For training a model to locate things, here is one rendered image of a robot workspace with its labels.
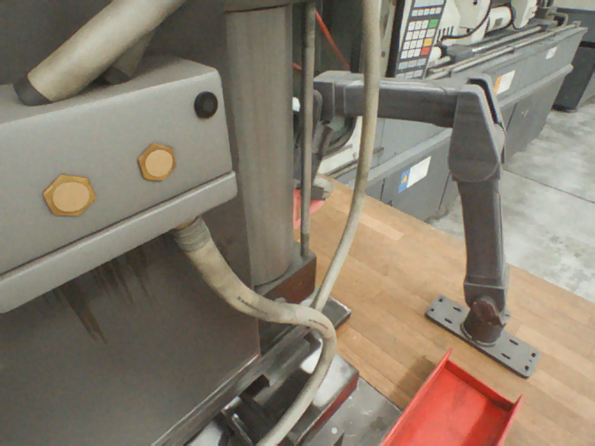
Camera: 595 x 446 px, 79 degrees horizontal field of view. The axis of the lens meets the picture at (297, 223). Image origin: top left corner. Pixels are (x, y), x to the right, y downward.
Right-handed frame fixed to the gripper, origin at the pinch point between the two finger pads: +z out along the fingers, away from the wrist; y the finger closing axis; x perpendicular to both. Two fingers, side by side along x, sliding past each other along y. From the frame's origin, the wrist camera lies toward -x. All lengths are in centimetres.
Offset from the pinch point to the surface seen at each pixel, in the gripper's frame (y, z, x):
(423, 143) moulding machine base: -128, -34, -22
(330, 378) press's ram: 21.5, 5.4, 26.9
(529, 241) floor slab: -217, -8, 39
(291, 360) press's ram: 23.7, 5.2, 23.0
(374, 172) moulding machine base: -95, -13, -26
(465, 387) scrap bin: -11.9, 12.1, 39.1
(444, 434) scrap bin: -3.7, 17.1, 39.5
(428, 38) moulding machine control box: -68, -60, -16
